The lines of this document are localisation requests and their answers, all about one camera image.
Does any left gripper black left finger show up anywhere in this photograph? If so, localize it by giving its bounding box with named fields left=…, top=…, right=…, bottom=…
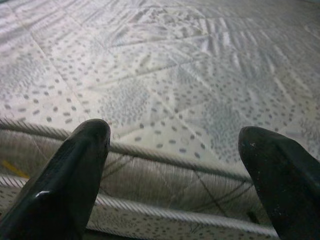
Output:
left=0, top=118, right=111, bottom=240

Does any quilted grey white mattress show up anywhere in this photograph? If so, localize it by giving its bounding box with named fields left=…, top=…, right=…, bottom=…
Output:
left=0, top=0, right=320, bottom=240

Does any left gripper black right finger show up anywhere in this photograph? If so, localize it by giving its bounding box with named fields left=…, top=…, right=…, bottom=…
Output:
left=237, top=126, right=320, bottom=240

